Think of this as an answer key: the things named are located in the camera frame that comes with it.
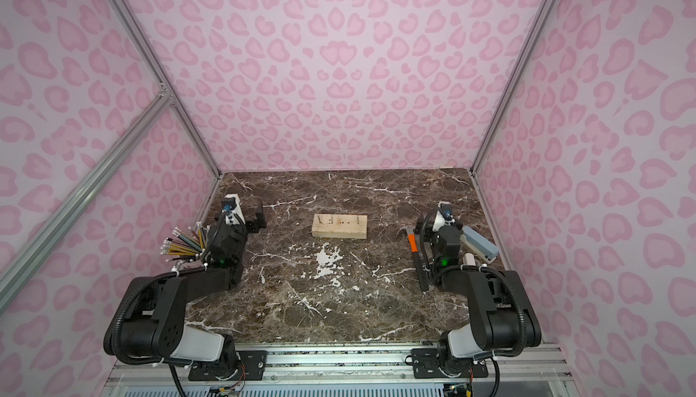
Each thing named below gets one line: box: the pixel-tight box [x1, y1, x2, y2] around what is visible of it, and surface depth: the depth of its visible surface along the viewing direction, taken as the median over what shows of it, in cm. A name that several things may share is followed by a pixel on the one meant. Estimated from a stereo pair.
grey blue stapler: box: [459, 225, 500, 264], surface depth 94 cm
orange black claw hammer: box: [397, 225, 429, 292], surface depth 97 cm
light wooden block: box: [311, 213, 368, 240], surface depth 100 cm
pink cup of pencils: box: [159, 221, 211, 262], surface depth 86 cm
